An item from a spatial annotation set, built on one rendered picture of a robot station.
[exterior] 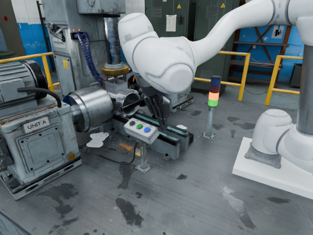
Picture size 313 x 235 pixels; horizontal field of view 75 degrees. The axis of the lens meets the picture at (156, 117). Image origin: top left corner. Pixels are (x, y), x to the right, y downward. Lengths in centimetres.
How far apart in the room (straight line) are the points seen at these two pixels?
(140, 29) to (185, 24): 398
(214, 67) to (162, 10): 158
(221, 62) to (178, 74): 396
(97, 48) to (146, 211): 110
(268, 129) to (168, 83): 80
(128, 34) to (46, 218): 80
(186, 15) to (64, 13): 335
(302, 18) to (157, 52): 51
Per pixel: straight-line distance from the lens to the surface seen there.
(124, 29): 60
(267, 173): 121
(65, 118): 110
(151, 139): 96
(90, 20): 153
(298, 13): 84
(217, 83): 130
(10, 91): 100
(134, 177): 111
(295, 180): 123
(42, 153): 109
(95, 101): 120
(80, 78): 150
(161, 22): 477
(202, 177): 113
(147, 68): 48
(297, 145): 106
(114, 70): 134
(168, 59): 45
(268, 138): 118
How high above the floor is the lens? 155
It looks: 26 degrees down
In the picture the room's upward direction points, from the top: straight up
